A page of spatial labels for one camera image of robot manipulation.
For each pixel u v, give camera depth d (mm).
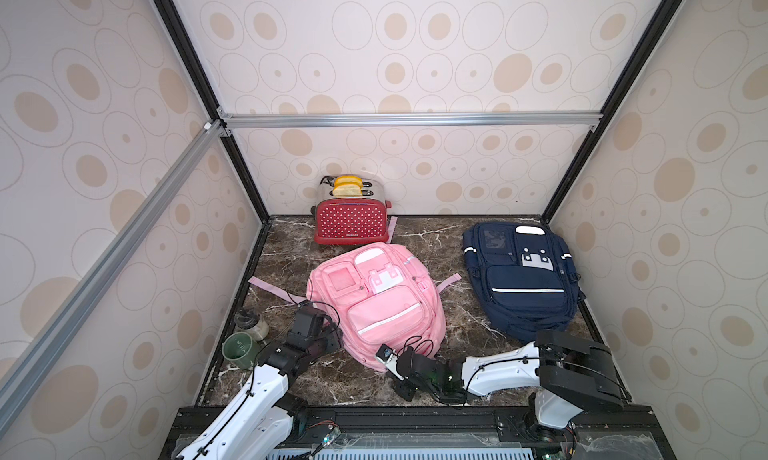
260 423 579
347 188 1001
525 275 989
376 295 921
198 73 797
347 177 1038
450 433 728
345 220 1025
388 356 703
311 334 637
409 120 924
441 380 624
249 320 814
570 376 432
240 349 838
